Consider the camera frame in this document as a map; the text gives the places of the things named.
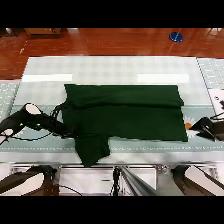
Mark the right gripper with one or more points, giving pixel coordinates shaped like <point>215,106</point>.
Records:
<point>207,128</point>

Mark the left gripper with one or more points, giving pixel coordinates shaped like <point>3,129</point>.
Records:
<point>58,126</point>

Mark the dark green T-shirt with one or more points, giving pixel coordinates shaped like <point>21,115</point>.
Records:
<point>133,113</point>

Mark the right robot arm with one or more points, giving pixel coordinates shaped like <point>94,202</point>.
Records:
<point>200,181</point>

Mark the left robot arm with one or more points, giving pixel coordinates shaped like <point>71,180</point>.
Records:
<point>20,118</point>

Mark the wooden furniture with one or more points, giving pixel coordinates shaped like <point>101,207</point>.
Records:
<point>43,31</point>

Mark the blue round object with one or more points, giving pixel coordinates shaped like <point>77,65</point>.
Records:
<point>176,36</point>

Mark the silver frame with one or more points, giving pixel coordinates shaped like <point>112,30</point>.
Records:
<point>146,176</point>

